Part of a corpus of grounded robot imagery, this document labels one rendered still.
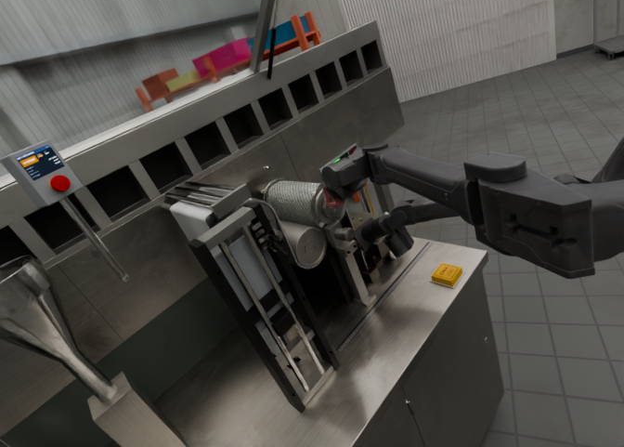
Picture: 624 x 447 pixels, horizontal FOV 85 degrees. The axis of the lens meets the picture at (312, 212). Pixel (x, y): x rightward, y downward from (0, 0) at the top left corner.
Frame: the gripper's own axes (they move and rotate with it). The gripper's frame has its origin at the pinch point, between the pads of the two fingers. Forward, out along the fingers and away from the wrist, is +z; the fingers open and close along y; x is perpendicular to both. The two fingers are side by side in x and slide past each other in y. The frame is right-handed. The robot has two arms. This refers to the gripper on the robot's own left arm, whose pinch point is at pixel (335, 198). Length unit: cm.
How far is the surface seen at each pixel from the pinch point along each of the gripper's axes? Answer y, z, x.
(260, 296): -33.5, 2.2, -6.4
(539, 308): 96, 71, -108
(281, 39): 172, 125, 166
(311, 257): -10.6, 15.5, -6.8
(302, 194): -0.9, 9.9, 9.1
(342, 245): -2.0, 12.2, -10.5
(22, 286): -66, -3, 24
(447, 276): 16.5, 10.1, -39.7
